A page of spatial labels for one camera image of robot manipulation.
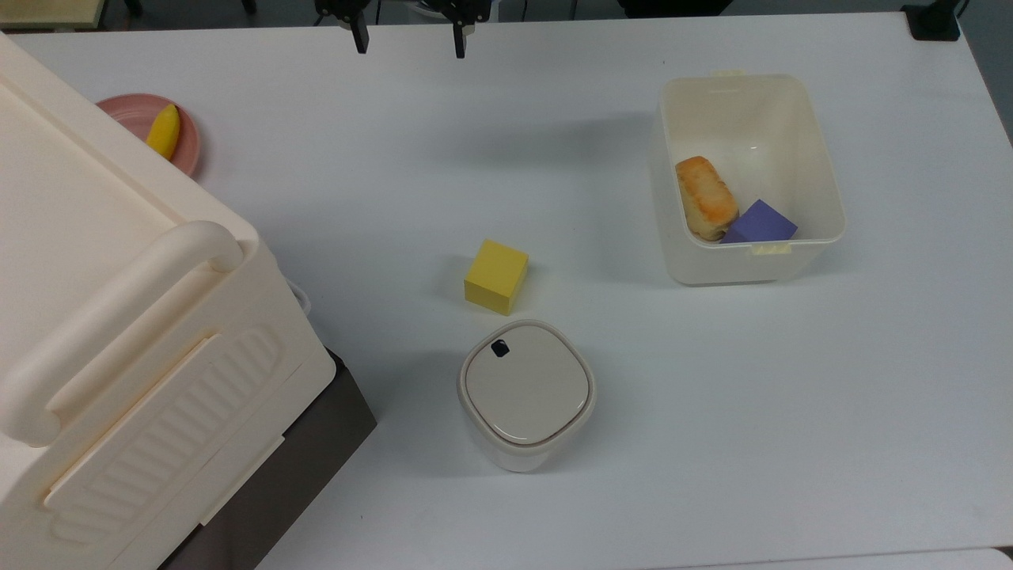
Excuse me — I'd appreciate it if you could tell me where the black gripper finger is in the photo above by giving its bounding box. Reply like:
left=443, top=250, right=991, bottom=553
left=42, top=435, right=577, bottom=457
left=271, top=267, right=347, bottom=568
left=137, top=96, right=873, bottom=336
left=432, top=0, right=493, bottom=60
left=315, top=0, right=373, bottom=55

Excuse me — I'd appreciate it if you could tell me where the wooden drawer cabinet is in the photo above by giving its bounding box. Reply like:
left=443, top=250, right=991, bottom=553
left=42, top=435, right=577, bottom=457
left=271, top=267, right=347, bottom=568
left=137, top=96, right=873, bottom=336
left=0, top=32, right=338, bottom=570

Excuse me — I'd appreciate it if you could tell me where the yellow banana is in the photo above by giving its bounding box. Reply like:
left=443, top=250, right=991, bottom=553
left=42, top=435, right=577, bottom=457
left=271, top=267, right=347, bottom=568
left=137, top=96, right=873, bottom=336
left=145, top=104, right=182, bottom=162

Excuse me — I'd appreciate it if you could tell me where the yellow cube block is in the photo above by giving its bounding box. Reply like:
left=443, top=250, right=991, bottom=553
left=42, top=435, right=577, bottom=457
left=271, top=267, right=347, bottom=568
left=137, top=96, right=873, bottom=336
left=464, top=239, right=529, bottom=317

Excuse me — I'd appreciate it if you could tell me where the pink plate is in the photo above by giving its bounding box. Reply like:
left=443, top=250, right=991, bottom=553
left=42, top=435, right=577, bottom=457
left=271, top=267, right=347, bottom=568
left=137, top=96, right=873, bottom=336
left=95, top=93, right=203, bottom=180

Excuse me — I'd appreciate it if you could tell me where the orange toy bread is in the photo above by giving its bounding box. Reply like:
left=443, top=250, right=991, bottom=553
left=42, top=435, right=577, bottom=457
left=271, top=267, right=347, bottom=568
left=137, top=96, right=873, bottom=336
left=675, top=156, right=740, bottom=242

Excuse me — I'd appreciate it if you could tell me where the white plastic bin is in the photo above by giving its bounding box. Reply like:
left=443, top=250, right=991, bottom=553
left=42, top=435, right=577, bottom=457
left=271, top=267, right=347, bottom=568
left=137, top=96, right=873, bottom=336
left=651, top=69, right=847, bottom=287

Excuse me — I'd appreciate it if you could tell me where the beige wooden board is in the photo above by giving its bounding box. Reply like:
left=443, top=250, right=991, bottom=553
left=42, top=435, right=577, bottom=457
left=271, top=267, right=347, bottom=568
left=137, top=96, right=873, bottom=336
left=0, top=0, right=108, bottom=31

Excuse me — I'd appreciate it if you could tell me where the purple cube block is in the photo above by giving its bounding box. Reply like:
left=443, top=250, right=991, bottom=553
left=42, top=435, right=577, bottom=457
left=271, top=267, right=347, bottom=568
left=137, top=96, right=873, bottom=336
left=720, top=199, right=799, bottom=245

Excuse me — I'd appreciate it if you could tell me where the beige lidded trash can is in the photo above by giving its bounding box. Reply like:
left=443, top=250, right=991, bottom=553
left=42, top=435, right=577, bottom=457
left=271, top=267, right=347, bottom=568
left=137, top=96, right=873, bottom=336
left=457, top=319, right=598, bottom=474

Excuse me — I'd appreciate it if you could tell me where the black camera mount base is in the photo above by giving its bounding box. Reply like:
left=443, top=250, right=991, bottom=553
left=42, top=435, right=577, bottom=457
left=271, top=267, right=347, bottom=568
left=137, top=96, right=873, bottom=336
left=901, top=0, right=970, bottom=42

